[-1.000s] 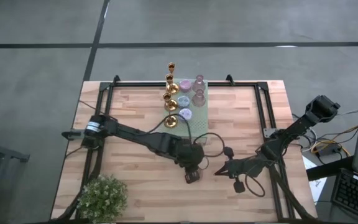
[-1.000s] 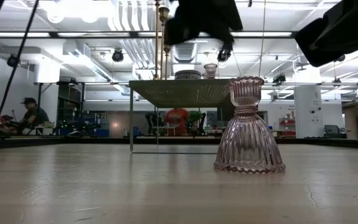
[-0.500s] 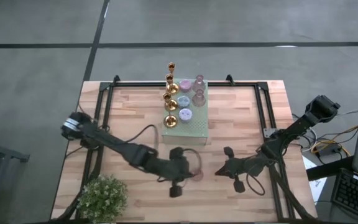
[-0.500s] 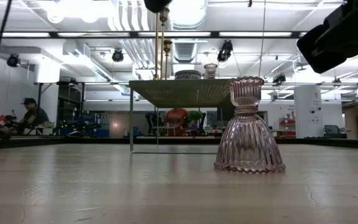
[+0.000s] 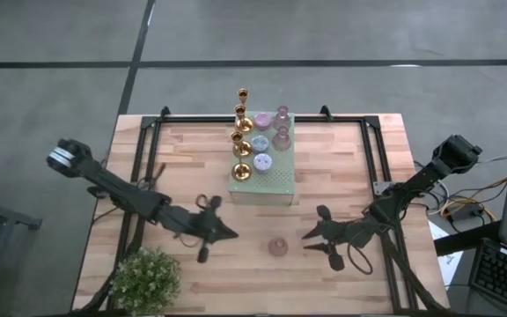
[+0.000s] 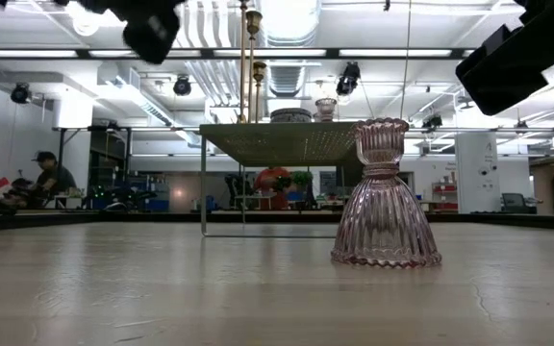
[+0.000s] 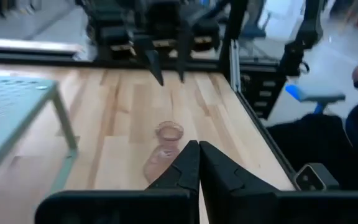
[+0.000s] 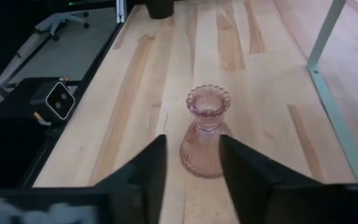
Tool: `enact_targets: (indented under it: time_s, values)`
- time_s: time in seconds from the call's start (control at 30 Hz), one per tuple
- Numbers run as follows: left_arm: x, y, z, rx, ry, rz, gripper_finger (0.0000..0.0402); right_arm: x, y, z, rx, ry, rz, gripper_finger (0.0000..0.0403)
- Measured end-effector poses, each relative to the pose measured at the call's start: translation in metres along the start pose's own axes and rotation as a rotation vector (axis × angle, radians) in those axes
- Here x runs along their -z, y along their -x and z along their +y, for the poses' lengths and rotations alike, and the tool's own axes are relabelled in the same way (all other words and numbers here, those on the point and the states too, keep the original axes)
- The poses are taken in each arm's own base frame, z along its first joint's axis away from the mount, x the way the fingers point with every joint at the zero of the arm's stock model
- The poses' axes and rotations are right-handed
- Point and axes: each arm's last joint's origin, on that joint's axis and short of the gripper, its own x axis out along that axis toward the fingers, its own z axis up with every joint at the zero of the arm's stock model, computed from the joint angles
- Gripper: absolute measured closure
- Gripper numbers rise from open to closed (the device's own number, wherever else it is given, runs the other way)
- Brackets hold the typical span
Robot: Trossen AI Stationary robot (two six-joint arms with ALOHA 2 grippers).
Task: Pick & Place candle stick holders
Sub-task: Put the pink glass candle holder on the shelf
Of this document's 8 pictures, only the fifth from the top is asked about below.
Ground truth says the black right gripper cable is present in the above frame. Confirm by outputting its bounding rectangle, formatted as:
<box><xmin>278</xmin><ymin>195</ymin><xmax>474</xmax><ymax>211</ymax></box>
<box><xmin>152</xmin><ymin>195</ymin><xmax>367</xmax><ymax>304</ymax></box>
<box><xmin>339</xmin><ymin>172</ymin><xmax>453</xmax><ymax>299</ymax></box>
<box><xmin>346</xmin><ymin>239</ymin><xmax>375</xmax><ymax>276</ymax></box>

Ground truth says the black aluminium table frame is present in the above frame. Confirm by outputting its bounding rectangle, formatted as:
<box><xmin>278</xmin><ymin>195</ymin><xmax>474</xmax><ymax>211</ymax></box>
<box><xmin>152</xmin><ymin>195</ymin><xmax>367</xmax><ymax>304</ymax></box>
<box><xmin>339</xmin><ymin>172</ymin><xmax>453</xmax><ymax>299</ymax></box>
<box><xmin>103</xmin><ymin>104</ymin><xmax>444</xmax><ymax>314</ymax></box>

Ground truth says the white paper sheet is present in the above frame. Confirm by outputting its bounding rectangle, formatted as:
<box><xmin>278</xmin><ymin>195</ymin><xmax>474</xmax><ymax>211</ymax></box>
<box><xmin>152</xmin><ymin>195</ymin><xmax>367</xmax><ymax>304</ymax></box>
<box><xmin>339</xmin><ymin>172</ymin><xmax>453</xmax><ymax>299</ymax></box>
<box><xmin>427</xmin><ymin>218</ymin><xmax>465</xmax><ymax>290</ymax></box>

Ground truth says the shorter gold candlestick holder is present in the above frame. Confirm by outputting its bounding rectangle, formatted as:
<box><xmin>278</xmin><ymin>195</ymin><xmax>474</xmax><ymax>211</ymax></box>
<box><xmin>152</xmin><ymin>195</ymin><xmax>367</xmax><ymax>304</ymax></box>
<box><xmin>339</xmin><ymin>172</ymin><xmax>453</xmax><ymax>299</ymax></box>
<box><xmin>234</xmin><ymin>87</ymin><xmax>255</xmax><ymax>136</ymax></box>

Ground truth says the green perforated metal shelf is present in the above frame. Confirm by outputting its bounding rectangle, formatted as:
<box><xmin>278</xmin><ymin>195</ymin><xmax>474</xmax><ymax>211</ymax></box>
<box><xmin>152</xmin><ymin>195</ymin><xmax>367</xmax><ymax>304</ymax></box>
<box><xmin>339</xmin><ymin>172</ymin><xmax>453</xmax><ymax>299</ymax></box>
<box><xmin>228</xmin><ymin>109</ymin><xmax>298</xmax><ymax>208</ymax></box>

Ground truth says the black power adapter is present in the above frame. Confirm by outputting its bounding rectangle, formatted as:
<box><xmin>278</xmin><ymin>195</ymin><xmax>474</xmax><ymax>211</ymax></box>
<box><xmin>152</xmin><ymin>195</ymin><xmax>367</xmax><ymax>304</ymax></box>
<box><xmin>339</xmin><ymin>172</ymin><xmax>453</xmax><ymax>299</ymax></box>
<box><xmin>449</xmin><ymin>205</ymin><xmax>487</xmax><ymax>224</ymax></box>

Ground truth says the grey cable bundle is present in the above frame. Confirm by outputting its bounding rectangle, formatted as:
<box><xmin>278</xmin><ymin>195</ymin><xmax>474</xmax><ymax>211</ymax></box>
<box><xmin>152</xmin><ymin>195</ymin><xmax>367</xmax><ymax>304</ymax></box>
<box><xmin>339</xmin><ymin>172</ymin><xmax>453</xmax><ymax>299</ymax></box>
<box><xmin>414</xmin><ymin>151</ymin><xmax>507</xmax><ymax>217</ymax></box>

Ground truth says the black keyboard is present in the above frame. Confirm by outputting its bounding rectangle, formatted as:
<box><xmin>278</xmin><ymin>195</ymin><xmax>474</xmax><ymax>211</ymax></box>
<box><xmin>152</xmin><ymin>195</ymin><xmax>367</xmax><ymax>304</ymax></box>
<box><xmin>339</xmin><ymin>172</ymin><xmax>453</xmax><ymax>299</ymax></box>
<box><xmin>467</xmin><ymin>239</ymin><xmax>507</xmax><ymax>316</ymax></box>

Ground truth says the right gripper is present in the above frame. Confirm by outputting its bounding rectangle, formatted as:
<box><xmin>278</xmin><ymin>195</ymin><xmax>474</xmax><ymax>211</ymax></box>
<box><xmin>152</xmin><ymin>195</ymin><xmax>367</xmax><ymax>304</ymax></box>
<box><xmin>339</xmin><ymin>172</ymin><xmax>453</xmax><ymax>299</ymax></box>
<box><xmin>300</xmin><ymin>203</ymin><xmax>364</xmax><ymax>273</ymax></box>

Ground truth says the potted green plant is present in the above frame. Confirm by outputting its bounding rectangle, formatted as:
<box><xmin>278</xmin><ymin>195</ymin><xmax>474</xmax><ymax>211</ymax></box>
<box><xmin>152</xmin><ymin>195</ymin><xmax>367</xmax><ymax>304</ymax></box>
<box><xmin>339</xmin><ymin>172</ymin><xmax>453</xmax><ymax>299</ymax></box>
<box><xmin>107</xmin><ymin>245</ymin><xmax>183</xmax><ymax>317</ymax></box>

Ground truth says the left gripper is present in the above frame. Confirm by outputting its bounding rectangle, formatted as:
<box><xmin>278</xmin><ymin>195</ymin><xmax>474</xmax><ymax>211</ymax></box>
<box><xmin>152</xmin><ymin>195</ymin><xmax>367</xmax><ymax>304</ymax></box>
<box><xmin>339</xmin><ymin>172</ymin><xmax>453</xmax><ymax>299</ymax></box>
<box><xmin>173</xmin><ymin>195</ymin><xmax>240</xmax><ymax>265</ymax></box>

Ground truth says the tall gold candlestick holder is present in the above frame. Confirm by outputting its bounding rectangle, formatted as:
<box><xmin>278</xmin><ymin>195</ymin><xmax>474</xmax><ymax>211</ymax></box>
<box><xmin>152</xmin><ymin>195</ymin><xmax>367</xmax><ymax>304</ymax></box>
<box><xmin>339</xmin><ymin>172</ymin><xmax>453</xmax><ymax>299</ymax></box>
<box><xmin>229</xmin><ymin>130</ymin><xmax>254</xmax><ymax>182</ymax></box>
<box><xmin>232</xmin><ymin>103</ymin><xmax>254</xmax><ymax>159</ymax></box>

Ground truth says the pink ribbed glass candle holder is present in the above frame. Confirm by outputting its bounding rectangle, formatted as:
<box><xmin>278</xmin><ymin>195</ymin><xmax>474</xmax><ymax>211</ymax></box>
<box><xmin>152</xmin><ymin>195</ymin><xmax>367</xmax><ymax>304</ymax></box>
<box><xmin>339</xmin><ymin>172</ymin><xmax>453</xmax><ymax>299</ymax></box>
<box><xmin>271</xmin><ymin>125</ymin><xmax>293</xmax><ymax>152</ymax></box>
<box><xmin>272</xmin><ymin>105</ymin><xmax>293</xmax><ymax>132</ymax></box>
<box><xmin>267</xmin><ymin>237</ymin><xmax>290</xmax><ymax>258</ymax></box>

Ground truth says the pink round candle tin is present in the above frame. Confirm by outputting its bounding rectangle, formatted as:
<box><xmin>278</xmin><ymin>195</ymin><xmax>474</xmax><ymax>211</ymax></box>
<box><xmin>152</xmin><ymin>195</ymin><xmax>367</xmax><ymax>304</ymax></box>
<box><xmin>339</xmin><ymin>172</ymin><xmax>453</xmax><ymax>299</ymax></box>
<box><xmin>253</xmin><ymin>112</ymin><xmax>273</xmax><ymax>132</ymax></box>

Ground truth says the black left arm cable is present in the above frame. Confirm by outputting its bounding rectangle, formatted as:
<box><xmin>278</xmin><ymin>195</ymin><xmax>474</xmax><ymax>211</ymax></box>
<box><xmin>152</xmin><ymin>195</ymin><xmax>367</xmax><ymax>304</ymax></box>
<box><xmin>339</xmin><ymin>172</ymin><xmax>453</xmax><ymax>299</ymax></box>
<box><xmin>146</xmin><ymin>161</ymin><xmax>167</xmax><ymax>188</ymax></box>

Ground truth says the yellow cable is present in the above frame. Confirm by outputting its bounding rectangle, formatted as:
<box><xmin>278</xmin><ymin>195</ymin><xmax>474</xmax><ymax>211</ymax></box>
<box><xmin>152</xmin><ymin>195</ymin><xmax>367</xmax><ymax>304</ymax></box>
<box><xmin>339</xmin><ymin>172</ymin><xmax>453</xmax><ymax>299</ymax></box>
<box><xmin>439</xmin><ymin>177</ymin><xmax>507</xmax><ymax>222</ymax></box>

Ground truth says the black desk bar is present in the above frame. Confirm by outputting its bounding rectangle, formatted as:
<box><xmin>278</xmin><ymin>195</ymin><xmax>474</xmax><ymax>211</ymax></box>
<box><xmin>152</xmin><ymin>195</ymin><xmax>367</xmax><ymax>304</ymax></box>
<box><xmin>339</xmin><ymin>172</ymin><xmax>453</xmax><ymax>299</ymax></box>
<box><xmin>432</xmin><ymin>219</ymin><xmax>503</xmax><ymax>258</ymax></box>

